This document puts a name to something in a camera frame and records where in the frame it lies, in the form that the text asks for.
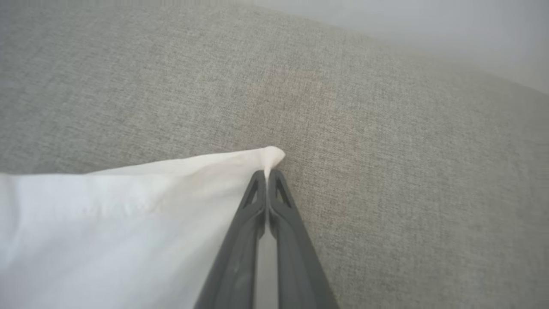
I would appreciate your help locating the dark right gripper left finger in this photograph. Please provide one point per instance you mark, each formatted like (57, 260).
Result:
(240, 257)

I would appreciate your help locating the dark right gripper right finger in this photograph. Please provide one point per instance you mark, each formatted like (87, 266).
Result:
(296, 266)

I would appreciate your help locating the red and white basketball jersey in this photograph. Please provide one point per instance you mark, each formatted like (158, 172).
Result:
(120, 231)

